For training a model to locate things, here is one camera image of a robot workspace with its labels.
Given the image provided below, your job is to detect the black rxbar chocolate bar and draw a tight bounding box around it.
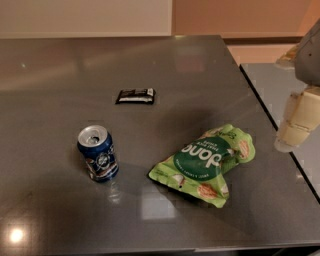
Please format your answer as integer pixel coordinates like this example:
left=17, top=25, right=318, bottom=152
left=116, top=88, right=156, bottom=104

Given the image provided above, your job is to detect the blue soda can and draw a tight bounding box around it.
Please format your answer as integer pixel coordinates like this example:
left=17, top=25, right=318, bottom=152
left=77, top=125, right=119, bottom=182

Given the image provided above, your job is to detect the green rice chip bag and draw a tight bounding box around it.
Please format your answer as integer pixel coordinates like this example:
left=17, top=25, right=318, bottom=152
left=148, top=124, right=255, bottom=208

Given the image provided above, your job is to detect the grey side table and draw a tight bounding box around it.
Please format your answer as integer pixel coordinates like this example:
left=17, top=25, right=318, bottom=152
left=239, top=62, right=320, bottom=204

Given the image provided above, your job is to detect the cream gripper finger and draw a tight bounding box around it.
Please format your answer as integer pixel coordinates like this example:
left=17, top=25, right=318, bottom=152
left=274, top=87, right=320, bottom=153
left=275, top=45, right=298, bottom=68

